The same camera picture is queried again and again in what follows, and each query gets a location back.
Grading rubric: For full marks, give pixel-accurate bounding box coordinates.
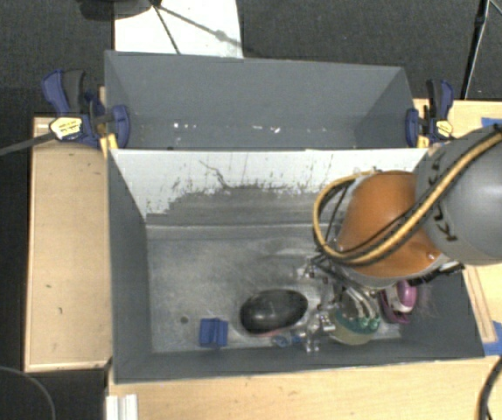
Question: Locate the black oval object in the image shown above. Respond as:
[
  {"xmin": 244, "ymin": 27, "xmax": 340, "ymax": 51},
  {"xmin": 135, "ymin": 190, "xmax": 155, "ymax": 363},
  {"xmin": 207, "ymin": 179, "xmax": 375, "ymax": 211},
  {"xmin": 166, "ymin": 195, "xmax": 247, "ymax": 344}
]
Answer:
[{"xmin": 238, "ymin": 288, "xmax": 310, "ymax": 336}]

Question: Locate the purple and white object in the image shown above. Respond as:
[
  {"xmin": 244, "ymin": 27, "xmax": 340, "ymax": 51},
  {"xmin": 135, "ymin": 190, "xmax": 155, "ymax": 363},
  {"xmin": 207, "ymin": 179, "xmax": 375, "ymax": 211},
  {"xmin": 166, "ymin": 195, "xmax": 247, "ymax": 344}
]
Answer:
[{"xmin": 377, "ymin": 279, "xmax": 419, "ymax": 325}]

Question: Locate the beige round cup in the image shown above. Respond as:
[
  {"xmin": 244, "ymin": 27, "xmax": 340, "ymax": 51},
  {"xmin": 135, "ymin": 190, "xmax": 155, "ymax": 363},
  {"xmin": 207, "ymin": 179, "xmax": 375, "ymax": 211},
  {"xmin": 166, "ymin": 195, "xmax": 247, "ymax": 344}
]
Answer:
[{"xmin": 328, "ymin": 306, "xmax": 382, "ymax": 347}]

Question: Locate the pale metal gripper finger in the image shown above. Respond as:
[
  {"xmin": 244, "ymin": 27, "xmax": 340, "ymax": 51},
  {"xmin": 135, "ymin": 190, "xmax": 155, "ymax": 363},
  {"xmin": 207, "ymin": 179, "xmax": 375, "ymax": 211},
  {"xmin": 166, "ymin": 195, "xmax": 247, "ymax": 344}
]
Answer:
[
  {"xmin": 295, "ymin": 262, "xmax": 327, "ymax": 285},
  {"xmin": 301, "ymin": 314, "xmax": 329, "ymax": 354}
]

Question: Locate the blue small block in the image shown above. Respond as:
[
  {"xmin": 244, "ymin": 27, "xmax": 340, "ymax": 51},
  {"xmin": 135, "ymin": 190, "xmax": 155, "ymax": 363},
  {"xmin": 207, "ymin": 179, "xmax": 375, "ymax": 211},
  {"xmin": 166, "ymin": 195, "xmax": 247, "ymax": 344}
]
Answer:
[{"xmin": 198, "ymin": 317, "xmax": 230, "ymax": 349}]

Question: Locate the pale wood board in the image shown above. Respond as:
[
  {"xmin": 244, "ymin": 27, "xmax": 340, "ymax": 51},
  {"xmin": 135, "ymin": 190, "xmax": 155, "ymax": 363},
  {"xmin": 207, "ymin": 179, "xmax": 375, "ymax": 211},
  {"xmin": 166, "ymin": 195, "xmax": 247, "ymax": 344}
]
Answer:
[{"xmin": 23, "ymin": 115, "xmax": 115, "ymax": 374}]

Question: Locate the grey metal bin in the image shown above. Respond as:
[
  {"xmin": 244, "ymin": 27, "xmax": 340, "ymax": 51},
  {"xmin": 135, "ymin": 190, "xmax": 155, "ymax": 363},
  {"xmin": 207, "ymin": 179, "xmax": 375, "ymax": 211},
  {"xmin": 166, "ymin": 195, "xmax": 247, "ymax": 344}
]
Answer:
[{"xmin": 103, "ymin": 49, "xmax": 486, "ymax": 384}]

